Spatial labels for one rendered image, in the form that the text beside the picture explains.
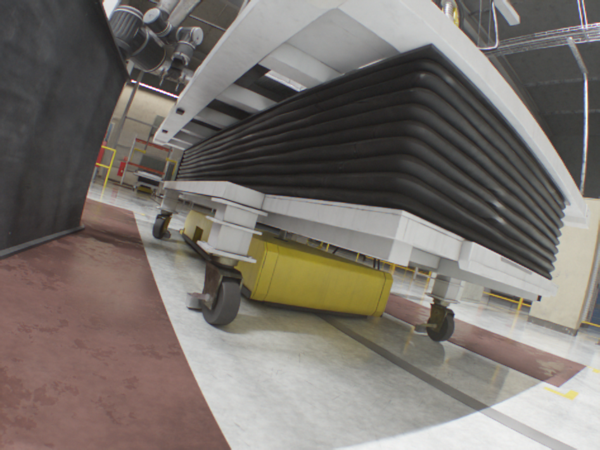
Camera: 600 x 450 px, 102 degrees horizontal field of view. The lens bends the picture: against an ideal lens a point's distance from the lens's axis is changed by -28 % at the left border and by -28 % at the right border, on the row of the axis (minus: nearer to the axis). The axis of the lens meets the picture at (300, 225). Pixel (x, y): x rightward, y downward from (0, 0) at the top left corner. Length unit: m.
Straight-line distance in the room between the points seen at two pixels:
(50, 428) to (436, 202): 0.74
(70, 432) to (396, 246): 0.61
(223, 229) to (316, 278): 0.60
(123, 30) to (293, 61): 1.23
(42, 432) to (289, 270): 1.13
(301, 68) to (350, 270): 0.95
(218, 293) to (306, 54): 0.73
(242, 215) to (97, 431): 0.73
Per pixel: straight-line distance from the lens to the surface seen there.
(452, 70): 0.76
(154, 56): 2.18
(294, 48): 0.98
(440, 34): 0.69
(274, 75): 1.36
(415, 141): 0.64
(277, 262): 1.35
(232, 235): 1.00
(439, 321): 1.76
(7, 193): 1.15
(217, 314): 1.00
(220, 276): 0.97
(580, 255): 5.28
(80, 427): 0.52
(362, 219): 0.62
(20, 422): 0.52
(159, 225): 2.49
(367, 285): 1.65
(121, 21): 2.01
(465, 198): 0.75
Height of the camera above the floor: 0.34
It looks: 1 degrees up
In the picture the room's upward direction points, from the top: 16 degrees clockwise
